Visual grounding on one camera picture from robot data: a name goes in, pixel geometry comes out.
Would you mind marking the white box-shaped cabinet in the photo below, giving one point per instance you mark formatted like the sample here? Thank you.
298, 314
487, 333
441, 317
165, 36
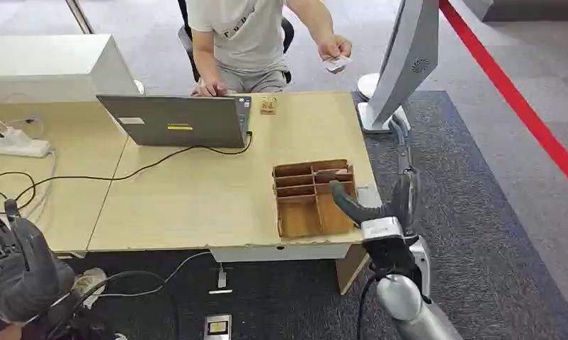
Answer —
49, 65

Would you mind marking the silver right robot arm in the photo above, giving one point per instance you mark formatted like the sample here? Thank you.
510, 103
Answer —
406, 305

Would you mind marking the metal pole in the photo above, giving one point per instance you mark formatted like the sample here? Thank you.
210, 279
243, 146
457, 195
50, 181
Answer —
80, 16

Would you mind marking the red barrier tape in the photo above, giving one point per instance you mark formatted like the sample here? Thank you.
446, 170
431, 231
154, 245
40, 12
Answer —
514, 96

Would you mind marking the wooden card box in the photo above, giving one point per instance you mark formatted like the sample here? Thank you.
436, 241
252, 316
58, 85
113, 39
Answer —
307, 211

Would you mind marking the wooden desk leg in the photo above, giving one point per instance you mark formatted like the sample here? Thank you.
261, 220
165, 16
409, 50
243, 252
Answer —
350, 272

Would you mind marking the dark grey floor rug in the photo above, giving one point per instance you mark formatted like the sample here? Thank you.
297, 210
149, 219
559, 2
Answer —
476, 234

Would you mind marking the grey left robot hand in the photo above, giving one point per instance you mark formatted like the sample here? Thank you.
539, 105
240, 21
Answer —
23, 277

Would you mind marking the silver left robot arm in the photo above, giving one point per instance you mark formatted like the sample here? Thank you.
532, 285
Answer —
54, 324

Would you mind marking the small wooden stand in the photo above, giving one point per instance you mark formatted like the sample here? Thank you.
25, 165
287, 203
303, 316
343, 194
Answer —
268, 106

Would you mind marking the white plug adapter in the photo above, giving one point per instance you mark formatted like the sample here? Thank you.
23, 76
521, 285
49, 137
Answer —
221, 278

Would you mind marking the grey laptop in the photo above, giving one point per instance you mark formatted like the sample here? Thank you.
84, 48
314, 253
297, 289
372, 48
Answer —
181, 122

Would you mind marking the silver floor socket plate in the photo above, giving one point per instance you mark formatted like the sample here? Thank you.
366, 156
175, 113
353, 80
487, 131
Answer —
217, 327

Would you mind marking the white power strip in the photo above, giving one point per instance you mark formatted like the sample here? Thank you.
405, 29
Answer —
16, 143

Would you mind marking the white standing display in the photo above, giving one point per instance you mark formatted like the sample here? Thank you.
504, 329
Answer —
403, 61

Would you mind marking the person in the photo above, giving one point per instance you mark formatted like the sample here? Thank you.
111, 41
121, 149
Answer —
246, 37

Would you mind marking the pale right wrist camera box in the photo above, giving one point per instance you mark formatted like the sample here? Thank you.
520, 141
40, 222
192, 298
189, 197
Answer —
382, 229

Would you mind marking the white crumpled object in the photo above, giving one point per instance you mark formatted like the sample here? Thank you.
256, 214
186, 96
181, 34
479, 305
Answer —
89, 284

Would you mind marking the card in wooden box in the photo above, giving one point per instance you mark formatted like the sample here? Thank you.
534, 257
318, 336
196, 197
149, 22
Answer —
333, 172

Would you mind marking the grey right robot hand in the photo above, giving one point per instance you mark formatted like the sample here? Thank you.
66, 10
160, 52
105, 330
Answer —
354, 209

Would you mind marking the white card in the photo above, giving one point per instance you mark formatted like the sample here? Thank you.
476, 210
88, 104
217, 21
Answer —
339, 63

